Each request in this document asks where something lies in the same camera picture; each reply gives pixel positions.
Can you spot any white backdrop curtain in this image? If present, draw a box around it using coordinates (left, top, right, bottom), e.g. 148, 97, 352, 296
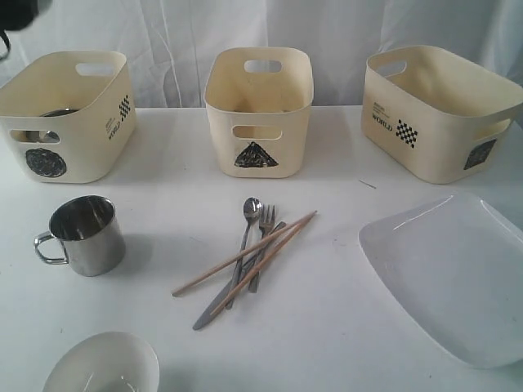
1, 0, 522, 108

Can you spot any cream bin with triangle mark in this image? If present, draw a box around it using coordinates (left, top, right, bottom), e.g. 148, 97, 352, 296
204, 47, 314, 178

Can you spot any steel table knife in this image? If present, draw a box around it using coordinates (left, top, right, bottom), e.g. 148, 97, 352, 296
193, 239, 275, 331

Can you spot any white square plate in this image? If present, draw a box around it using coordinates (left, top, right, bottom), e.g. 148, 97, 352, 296
359, 194, 522, 368

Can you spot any cream bin with square mark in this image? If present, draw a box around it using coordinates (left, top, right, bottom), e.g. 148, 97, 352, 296
361, 45, 522, 184

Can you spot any stainless steel bowl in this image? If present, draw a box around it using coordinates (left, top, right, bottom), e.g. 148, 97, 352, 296
11, 108, 77, 144

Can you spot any steel mug with handle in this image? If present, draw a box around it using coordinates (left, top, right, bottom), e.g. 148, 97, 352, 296
34, 195, 126, 277

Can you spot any steel fork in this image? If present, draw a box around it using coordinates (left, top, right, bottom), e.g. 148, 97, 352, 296
248, 204, 275, 293

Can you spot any white ceramic bowl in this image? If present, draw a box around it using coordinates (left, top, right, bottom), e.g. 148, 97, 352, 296
43, 332, 160, 391

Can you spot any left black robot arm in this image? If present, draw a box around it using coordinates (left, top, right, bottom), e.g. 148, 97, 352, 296
1, 0, 52, 61

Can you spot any steel spoon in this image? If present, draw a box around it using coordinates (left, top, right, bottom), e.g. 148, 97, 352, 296
229, 197, 262, 291

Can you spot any cream bin with circle mark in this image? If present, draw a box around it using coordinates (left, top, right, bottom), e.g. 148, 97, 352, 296
1, 51, 136, 184

